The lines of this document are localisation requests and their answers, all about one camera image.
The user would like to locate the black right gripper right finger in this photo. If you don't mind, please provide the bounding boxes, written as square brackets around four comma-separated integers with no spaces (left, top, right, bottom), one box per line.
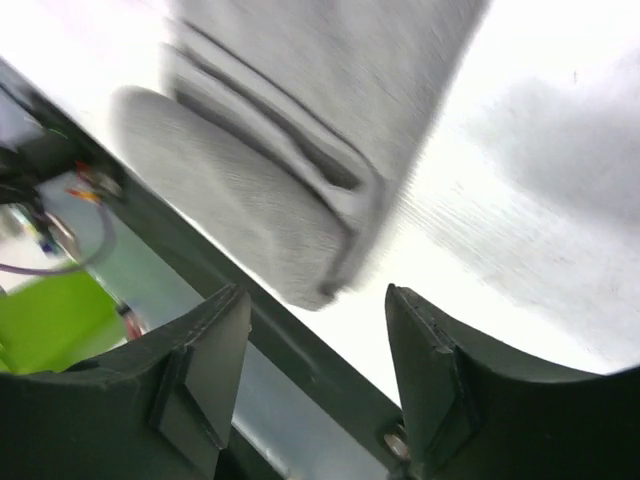
[385,285,639,479]

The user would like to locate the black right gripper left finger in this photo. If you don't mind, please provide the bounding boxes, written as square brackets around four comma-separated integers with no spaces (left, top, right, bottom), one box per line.
[1,286,251,479]

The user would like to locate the grey towel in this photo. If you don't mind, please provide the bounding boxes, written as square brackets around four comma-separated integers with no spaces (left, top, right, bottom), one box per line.
[114,1,488,310]

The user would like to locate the green chair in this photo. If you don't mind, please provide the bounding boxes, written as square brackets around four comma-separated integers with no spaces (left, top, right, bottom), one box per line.
[1,272,126,374]

